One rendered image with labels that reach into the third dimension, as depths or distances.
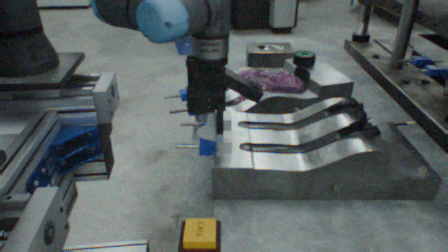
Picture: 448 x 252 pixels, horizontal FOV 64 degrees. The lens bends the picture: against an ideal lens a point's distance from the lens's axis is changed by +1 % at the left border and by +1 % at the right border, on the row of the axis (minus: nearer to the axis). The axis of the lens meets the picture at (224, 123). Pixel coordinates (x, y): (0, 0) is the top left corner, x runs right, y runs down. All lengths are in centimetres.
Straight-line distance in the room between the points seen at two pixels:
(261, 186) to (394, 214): 29
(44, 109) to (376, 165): 78
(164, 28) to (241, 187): 39
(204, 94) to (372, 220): 44
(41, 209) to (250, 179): 42
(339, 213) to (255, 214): 18
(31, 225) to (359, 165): 62
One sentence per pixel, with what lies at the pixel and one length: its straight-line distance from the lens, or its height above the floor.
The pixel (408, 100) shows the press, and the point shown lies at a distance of 149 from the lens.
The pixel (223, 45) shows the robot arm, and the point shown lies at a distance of 70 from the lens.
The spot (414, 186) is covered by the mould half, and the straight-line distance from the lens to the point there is 90.
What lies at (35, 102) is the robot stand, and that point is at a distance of 97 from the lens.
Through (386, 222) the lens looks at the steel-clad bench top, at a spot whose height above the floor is 80.
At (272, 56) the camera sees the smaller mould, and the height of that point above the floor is 85.
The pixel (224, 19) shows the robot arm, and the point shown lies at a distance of 69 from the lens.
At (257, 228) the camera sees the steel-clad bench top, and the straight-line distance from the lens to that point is 76.
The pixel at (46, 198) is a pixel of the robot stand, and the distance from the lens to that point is 59.
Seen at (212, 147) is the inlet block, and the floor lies 90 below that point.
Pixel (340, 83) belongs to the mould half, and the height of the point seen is 91.
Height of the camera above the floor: 134
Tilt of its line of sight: 29 degrees down
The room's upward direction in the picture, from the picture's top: straight up
